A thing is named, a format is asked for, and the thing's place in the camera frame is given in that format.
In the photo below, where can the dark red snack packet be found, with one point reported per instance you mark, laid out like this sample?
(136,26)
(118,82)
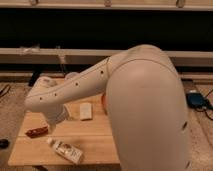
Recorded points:
(37,132)

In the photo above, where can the black table leg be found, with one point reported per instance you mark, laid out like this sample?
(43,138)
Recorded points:
(36,74)

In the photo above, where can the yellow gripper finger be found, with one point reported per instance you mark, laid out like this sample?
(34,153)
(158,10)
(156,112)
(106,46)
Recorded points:
(51,127)

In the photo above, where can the translucent plastic cup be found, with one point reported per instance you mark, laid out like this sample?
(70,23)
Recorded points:
(70,75)

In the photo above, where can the black object on floor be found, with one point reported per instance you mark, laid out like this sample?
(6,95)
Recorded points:
(4,143)

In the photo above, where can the white labelled bottle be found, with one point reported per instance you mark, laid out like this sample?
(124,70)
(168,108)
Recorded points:
(67,151)

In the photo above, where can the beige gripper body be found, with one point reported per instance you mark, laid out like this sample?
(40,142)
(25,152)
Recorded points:
(53,118)

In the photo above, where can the blue power box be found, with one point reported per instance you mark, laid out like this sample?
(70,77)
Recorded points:
(195,100)

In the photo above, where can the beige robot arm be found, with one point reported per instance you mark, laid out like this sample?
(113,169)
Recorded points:
(145,103)

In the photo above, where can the white rectangular block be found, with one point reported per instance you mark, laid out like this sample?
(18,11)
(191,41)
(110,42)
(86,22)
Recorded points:
(85,111)

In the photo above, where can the wooden shelf rail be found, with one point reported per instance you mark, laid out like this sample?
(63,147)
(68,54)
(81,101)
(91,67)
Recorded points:
(91,56)

